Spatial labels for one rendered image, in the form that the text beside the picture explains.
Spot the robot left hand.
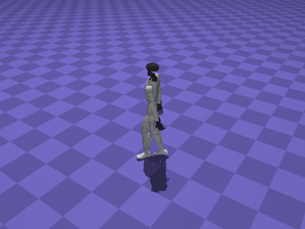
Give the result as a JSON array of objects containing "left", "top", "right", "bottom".
[{"left": 155, "top": 118, "right": 165, "bottom": 130}]

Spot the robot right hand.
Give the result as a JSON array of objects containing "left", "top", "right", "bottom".
[{"left": 157, "top": 101, "right": 163, "bottom": 115}]

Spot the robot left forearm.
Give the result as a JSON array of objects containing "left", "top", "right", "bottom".
[{"left": 149, "top": 104, "right": 159, "bottom": 122}]

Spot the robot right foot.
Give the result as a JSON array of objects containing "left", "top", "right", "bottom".
[{"left": 154, "top": 149, "right": 168, "bottom": 155}]

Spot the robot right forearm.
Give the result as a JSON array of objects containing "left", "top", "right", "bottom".
[{"left": 157, "top": 91, "right": 162, "bottom": 104}]

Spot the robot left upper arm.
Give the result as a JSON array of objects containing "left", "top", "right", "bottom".
[{"left": 145, "top": 83, "right": 155, "bottom": 106}]

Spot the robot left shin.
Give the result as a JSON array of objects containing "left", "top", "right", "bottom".
[{"left": 142, "top": 135, "right": 151, "bottom": 154}]

